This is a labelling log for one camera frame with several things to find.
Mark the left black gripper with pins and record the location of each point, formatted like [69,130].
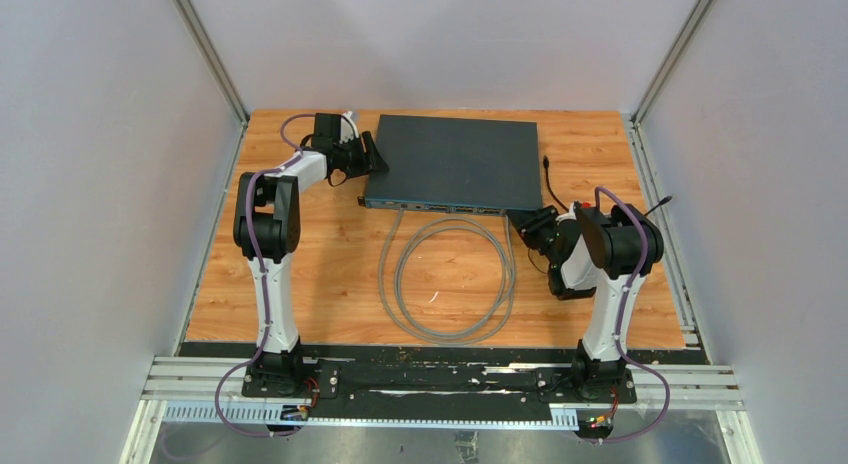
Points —
[370,161]

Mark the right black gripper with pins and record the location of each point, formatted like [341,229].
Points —
[529,222]

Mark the dark blue network switch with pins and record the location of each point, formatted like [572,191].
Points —
[456,165]

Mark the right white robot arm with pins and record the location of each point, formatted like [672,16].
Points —
[606,256]

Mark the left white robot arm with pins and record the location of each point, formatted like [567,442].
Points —
[267,230]

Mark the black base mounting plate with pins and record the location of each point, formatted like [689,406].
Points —
[432,383]

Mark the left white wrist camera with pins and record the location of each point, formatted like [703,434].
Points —
[350,130]

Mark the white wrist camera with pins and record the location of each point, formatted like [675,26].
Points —
[578,211]
[350,130]

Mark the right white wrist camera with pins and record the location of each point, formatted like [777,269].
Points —
[578,211]

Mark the left aluminium corner post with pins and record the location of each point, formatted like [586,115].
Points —
[202,40]

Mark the aluminium corner post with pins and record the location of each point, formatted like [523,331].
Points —
[202,40]
[687,32]

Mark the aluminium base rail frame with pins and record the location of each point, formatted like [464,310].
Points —
[689,405]

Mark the right aluminium corner post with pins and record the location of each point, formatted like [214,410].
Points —
[687,32]

